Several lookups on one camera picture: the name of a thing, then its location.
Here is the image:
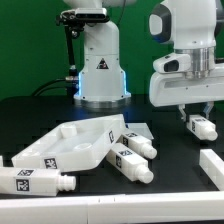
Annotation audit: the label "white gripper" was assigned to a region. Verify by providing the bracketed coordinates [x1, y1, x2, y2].
[149, 69, 224, 122]

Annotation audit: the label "black camera on stand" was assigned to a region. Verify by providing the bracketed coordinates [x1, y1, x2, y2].
[56, 8, 110, 96]

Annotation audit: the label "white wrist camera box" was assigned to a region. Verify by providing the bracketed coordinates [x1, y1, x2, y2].
[153, 53, 191, 74]

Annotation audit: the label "white L-shaped obstacle wall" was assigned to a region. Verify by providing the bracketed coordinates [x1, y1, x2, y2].
[0, 149, 224, 224]

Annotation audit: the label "white desk top tray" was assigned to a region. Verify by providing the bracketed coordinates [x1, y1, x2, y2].
[12, 114, 126, 172]

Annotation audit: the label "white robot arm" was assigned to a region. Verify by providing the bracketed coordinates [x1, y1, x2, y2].
[60, 0, 224, 114]

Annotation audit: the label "black cables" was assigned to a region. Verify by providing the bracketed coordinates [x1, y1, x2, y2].
[31, 77, 78, 98]

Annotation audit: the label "white marker sheet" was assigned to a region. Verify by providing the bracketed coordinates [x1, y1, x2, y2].
[126, 123, 154, 140]

